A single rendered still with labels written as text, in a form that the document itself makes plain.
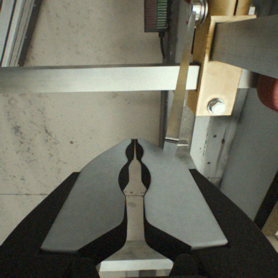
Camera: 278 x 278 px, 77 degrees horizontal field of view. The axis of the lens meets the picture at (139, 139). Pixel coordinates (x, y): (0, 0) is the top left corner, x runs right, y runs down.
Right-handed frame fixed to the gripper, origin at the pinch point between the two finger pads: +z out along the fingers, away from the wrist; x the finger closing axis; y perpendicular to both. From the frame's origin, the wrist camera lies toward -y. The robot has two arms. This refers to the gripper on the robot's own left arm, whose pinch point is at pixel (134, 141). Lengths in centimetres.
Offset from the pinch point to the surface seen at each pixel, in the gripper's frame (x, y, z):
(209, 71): 9.1, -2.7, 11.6
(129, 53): -3, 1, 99
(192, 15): 6.2, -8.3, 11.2
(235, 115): 29.1, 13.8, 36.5
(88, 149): -35, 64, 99
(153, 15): 3.8, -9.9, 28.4
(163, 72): 3.8, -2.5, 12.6
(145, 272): 6, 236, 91
